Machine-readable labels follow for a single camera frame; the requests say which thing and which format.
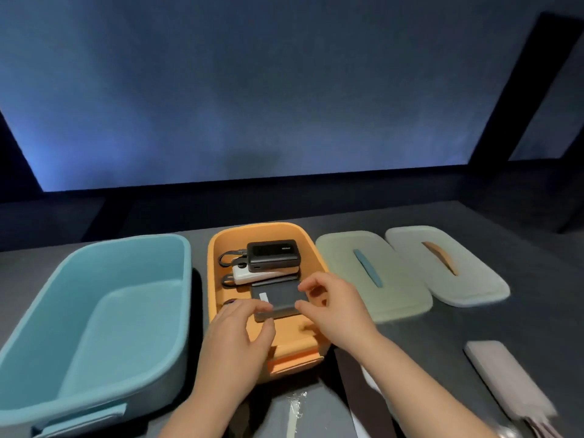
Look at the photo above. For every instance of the person's left hand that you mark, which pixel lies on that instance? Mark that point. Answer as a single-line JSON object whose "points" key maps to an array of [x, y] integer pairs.
{"points": [[228, 351]]}

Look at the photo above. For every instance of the person's right hand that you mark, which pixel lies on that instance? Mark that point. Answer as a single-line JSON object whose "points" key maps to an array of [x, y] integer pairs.
{"points": [[342, 314]]}

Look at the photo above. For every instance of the person's left thumb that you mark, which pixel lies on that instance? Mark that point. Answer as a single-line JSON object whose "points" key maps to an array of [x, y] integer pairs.
{"points": [[267, 337]]}

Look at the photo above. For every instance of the person's right thumb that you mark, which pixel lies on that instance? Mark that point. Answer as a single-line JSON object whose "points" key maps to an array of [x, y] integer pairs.
{"points": [[308, 312]]}

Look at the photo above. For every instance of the dark grey power bank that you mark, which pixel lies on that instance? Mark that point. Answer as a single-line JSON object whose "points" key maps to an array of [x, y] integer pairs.
{"points": [[283, 298]]}

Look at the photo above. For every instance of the person's right forearm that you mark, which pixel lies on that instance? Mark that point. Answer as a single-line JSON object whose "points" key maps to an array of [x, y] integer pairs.
{"points": [[419, 396]]}

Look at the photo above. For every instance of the person's left forearm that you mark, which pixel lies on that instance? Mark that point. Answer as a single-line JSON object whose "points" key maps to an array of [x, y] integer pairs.
{"points": [[205, 417]]}

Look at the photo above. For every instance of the orange plastic storage bin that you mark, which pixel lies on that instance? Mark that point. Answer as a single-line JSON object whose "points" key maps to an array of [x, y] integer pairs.
{"points": [[292, 332]]}

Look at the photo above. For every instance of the thin dark power bank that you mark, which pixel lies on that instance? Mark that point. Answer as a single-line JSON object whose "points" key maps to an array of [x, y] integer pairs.
{"points": [[273, 280]]}

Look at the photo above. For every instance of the black power bank with display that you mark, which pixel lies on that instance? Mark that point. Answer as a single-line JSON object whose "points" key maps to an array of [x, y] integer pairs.
{"points": [[273, 255]]}

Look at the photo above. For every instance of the clear plastic wrapper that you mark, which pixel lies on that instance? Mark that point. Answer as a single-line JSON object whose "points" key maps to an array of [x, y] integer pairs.
{"points": [[294, 415]]}

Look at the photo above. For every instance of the blue plastic storage bin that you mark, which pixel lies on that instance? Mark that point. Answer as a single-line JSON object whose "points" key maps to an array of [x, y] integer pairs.
{"points": [[114, 323]]}

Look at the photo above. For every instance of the white slim power bank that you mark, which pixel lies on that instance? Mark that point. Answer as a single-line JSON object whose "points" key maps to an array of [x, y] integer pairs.
{"points": [[506, 376]]}

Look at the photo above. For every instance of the black frame beam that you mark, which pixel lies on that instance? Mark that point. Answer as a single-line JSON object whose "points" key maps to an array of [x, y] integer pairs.
{"points": [[515, 95]]}

